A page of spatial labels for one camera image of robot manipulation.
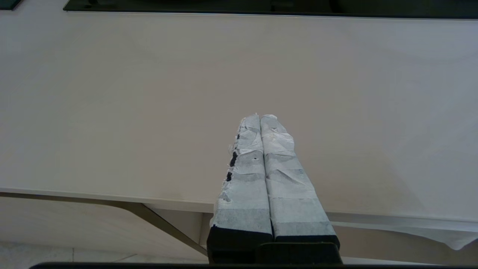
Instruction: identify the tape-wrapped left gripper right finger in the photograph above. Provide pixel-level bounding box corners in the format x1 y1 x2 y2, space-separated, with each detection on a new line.
260 114 341 248

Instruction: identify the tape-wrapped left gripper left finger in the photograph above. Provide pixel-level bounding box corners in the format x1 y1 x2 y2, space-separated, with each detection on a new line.
207 113 275 264

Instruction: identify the grey metal table brace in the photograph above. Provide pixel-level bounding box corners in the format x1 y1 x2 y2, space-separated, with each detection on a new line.
0 192 208 257

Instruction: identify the large black induction cooktop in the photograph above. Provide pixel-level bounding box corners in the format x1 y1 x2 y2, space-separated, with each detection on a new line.
63 0 478 20

